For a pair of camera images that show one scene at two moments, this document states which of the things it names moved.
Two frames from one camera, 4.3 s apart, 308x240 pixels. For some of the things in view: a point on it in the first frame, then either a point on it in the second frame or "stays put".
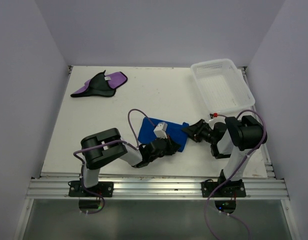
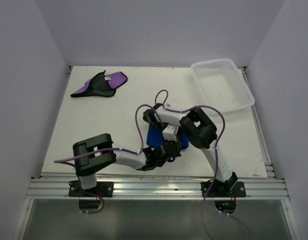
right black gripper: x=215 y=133 -> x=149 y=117
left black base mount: x=104 y=189 stays put
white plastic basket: x=223 y=87 stays put
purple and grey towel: x=101 y=84 stays put
